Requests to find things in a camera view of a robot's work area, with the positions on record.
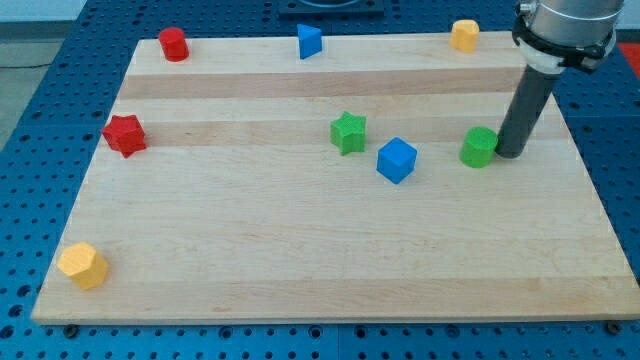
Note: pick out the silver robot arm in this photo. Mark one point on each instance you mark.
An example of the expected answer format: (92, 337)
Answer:
(553, 35)

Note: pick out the green star block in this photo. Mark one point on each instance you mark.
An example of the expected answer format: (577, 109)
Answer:
(348, 133)

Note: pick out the red star block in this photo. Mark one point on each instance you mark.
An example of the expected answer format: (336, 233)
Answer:
(125, 135)

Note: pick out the yellow heart block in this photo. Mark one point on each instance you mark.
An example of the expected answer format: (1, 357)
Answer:
(464, 35)

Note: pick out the wooden board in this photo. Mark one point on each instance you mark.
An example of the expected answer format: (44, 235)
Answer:
(241, 211)

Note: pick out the blue cube block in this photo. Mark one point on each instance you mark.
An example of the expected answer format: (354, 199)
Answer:
(396, 160)

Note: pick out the blue triangle block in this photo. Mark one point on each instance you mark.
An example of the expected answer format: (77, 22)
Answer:
(309, 40)

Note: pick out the green cylinder block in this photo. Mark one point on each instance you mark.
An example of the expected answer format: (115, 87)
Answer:
(478, 147)

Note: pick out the red cylinder block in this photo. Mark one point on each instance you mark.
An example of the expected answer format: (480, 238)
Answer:
(173, 44)

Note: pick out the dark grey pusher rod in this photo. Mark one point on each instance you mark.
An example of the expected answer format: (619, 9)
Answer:
(530, 97)

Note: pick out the yellow hexagon block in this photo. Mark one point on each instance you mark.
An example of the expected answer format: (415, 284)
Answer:
(83, 265)

